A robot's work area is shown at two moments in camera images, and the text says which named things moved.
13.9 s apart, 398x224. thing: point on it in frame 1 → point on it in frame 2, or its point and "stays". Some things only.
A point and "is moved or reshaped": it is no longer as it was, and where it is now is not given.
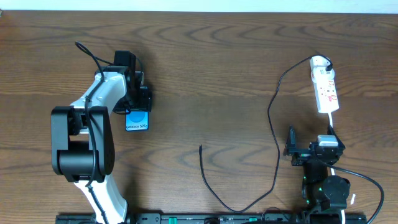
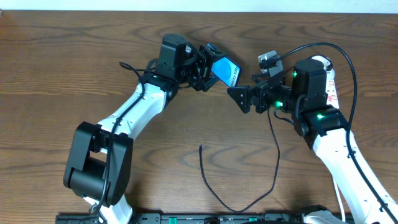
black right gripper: [304, 150] → [259, 98]
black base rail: [216, 218] stays
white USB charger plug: [318, 65] stays
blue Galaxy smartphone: [137, 120] is moved or reshaped
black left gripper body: [142, 101] → [203, 68]
